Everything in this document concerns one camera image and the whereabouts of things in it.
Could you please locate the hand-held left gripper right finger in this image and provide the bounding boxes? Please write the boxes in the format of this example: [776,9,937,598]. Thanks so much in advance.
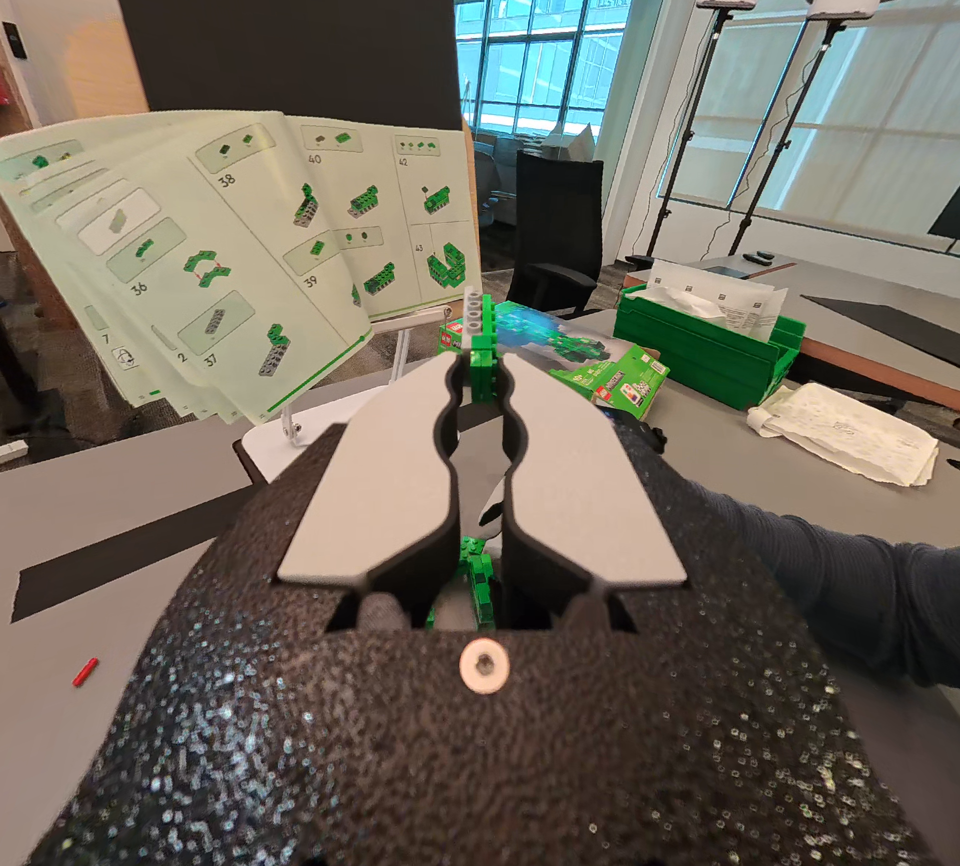
[498,352,690,631]

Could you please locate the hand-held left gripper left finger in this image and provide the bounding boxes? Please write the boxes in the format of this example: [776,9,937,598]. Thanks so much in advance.
[276,352,462,631]

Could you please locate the person's right forearm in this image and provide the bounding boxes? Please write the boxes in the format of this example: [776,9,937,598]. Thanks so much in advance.
[660,465,960,691]

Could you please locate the grey desk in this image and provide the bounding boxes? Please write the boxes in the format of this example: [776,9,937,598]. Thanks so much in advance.
[0,307,960,866]

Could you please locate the white booklet stand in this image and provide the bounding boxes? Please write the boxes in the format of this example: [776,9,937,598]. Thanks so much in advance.
[240,307,455,485]

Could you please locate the green toy brick box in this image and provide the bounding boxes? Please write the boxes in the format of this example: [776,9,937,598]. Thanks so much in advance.
[438,300,671,421]

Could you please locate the small green brick piece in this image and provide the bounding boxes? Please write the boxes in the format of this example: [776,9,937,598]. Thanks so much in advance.
[423,536,500,631]

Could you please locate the green plastic bin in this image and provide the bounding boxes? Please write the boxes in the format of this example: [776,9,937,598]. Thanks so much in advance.
[615,281,807,411]

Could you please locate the white printed paper bag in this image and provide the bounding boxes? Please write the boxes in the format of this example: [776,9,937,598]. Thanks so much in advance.
[646,259,790,342]

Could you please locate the crumpled white paper bag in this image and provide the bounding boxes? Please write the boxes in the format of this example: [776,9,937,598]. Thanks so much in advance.
[746,382,940,488]

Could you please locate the open brick instruction booklet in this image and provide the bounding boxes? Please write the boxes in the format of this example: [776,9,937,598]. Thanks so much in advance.
[0,110,483,426]

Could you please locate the black office chair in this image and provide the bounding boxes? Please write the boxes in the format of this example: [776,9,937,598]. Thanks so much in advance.
[506,150,605,320]

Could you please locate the black tape strip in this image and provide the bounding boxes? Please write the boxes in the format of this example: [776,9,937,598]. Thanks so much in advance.
[11,484,256,625]

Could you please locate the grey table with wooden edge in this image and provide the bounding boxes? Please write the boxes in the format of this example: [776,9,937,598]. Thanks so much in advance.
[622,255,960,410]

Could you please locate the black table mat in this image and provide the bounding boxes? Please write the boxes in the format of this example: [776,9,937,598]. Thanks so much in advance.
[801,295,960,361]

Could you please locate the large glass window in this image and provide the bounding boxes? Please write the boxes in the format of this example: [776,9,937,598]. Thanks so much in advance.
[452,0,646,132]

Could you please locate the black backdrop board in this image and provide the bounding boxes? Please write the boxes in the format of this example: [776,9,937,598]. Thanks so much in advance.
[91,0,462,132]

